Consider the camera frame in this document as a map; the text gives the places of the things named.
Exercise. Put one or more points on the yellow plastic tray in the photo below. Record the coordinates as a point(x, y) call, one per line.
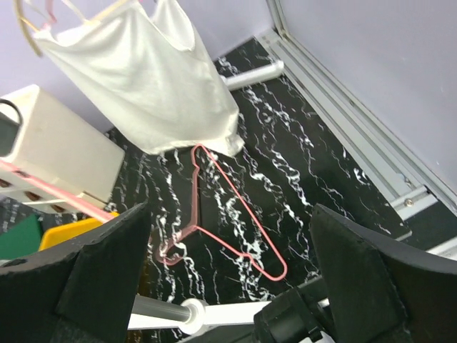
point(62, 233)

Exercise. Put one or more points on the dark green mug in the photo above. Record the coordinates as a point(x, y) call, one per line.
point(9, 128)

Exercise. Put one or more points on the cream plastic hanger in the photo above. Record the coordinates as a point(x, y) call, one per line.
point(26, 27)

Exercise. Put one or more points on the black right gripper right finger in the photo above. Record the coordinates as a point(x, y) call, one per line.
point(381, 290)

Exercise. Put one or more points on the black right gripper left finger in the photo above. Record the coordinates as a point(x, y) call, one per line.
point(81, 290)

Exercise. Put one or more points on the green ring binder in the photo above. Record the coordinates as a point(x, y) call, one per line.
point(21, 240)

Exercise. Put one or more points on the white tank top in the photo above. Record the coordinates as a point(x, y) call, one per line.
point(150, 76)

